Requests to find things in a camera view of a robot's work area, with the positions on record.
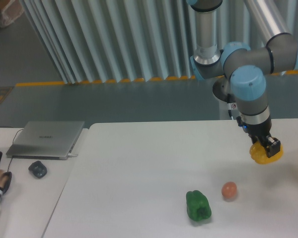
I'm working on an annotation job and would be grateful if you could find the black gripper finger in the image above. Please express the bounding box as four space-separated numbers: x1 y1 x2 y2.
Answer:
262 136 281 158

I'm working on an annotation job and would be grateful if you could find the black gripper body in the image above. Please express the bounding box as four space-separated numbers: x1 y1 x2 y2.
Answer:
236 111 272 144

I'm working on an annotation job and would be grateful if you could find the yellow bell pepper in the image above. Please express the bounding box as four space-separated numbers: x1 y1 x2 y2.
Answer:
249 141 284 165

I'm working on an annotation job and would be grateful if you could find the black computer mouse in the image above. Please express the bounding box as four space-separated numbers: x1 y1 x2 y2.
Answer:
3 171 12 194

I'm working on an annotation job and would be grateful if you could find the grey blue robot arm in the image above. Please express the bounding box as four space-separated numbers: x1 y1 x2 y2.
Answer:
188 0 298 164

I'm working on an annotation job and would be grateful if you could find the green bell pepper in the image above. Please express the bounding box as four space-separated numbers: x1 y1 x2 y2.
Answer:
186 190 212 222

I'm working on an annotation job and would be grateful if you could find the brown egg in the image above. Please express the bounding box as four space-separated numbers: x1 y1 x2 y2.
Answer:
221 181 237 199

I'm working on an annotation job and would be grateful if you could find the corrugated grey partition screen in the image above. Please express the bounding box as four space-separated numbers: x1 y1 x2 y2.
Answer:
18 0 298 85

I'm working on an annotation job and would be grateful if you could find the silver closed laptop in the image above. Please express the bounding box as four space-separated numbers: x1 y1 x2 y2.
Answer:
6 121 84 160

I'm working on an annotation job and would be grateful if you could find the dark grey earbuds case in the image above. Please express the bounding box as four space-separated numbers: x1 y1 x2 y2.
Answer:
28 161 48 179

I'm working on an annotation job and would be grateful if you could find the cardboard box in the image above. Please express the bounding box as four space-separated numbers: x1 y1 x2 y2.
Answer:
0 0 24 29

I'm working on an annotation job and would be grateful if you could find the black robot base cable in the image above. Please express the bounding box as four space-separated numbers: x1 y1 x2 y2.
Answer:
226 93 236 121

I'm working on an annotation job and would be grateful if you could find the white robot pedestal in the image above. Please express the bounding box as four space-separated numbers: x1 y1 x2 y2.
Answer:
212 76 239 120

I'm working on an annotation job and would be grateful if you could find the black mouse cable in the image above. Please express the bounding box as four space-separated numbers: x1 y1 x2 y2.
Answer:
0 125 24 173

